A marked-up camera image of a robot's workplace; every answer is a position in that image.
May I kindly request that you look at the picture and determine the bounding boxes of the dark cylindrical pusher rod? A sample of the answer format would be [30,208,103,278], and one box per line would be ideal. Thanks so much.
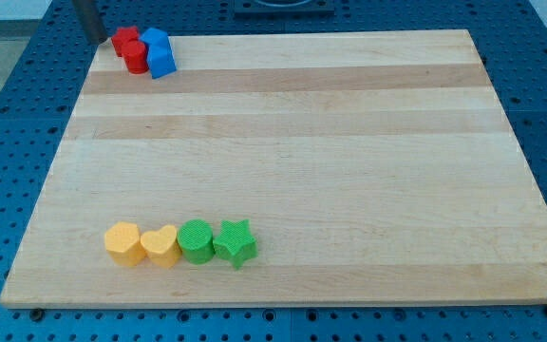
[72,0,108,45]

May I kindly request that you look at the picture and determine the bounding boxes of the red star block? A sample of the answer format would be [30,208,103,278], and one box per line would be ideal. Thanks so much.
[111,26,140,57]

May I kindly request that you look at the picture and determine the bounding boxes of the green star block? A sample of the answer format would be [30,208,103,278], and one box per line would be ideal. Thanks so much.
[213,219,258,270]

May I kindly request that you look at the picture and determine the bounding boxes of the red cylinder block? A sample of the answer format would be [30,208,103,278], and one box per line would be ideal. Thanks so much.
[122,40,149,74]

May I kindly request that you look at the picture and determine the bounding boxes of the blue perforated table plate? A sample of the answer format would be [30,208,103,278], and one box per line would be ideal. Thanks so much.
[0,0,547,341]

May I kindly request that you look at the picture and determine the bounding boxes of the blue cube block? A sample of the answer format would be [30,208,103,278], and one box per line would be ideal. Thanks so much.
[139,28,171,49]

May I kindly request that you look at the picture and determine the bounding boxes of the blue pentagon block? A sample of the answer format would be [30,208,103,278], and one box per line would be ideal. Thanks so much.
[146,45,177,79]

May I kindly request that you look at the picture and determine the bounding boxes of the yellow hexagon block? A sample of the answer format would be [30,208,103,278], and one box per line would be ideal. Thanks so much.
[104,221,146,267]

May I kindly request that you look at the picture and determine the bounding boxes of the yellow heart block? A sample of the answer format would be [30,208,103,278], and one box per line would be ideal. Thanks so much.
[141,224,182,269]

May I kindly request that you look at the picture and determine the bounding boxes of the green cylinder block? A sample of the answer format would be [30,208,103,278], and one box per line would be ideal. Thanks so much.
[178,219,215,264]

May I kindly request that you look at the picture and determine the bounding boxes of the wooden board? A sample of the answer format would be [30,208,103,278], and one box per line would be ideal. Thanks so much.
[0,29,547,309]

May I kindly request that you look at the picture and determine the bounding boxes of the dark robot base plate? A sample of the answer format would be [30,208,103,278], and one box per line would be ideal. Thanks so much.
[232,0,335,17]

